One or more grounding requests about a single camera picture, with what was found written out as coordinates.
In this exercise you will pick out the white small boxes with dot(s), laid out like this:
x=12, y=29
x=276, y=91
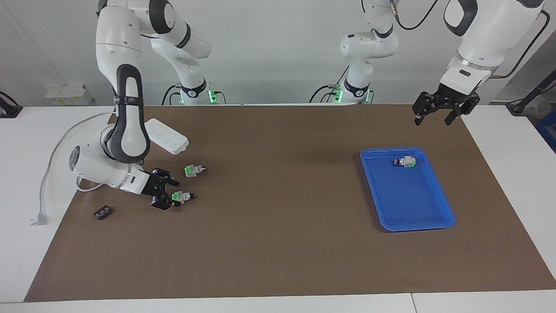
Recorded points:
x=65, y=94

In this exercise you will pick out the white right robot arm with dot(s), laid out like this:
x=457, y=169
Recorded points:
x=117, y=43

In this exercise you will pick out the white power strip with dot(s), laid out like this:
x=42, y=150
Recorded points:
x=169, y=139

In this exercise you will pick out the brown table mat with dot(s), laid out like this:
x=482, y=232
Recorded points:
x=278, y=217

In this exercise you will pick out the blue box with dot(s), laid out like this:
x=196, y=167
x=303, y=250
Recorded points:
x=548, y=130

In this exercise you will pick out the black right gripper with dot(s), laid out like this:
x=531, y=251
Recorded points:
x=151, y=184

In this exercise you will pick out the small black terminal block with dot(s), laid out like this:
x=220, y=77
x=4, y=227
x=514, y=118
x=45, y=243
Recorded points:
x=103, y=212

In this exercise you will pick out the blue plastic tray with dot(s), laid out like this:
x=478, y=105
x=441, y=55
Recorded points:
x=408, y=200

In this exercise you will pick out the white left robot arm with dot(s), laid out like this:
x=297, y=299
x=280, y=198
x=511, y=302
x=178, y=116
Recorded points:
x=486, y=34

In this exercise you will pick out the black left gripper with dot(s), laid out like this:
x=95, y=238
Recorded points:
x=454, y=96

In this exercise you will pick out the selector switch with green block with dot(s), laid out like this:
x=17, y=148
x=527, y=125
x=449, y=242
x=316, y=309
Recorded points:
x=184, y=196
x=193, y=170
x=406, y=161

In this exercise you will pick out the black device on table edge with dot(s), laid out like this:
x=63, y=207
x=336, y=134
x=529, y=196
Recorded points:
x=8, y=111

